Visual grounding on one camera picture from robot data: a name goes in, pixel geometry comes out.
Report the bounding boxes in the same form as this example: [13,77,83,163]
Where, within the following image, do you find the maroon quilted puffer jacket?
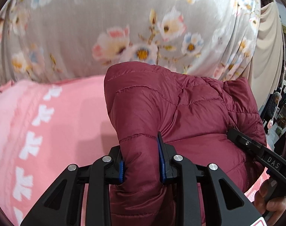
[104,62,266,225]

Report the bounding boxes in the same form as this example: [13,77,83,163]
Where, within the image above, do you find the person's right hand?
[253,180,286,226]

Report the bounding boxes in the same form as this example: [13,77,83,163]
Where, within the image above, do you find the pink fleece blanket white prints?
[0,76,119,225]

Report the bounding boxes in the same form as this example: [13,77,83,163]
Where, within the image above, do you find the beige curtain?
[248,2,284,109]

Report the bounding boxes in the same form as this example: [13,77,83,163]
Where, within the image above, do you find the grey floral bed sheet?
[0,0,260,85]

